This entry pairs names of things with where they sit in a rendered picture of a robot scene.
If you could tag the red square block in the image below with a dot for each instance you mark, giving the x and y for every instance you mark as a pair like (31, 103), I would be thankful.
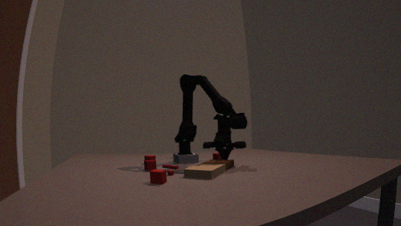
(150, 165)
(150, 157)
(217, 156)
(158, 176)

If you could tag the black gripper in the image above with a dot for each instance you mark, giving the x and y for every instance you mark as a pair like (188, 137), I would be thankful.
(224, 153)

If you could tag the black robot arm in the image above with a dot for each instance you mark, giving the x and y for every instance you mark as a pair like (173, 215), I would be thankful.
(187, 129)

